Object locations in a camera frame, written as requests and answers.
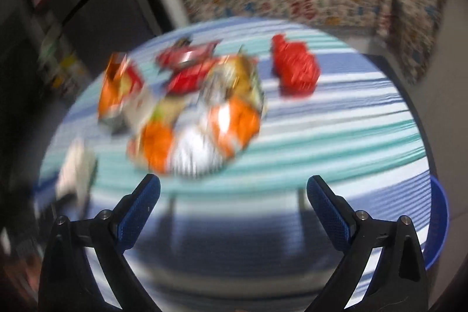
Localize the pile of snack wrappers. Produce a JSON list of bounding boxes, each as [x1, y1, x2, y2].
[[98, 38, 267, 178]]

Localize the white packet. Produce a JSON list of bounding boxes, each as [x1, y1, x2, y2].
[[55, 138, 99, 210]]

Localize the white shelf rack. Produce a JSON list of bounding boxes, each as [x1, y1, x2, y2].
[[35, 23, 92, 97]]

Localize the red plastic bag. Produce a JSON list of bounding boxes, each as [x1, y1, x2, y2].
[[271, 34, 321, 98]]

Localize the blue plastic basin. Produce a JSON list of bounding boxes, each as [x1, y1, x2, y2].
[[420, 175, 450, 269]]

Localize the striped tablecloth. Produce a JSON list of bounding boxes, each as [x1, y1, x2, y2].
[[35, 18, 430, 312]]

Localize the dark refrigerator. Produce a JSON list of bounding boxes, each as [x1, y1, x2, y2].
[[0, 0, 172, 108]]

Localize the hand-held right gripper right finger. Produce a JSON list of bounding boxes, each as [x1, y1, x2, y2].
[[306, 175, 428, 312]]

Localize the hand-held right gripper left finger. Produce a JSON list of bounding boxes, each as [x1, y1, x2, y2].
[[38, 173, 161, 312]]

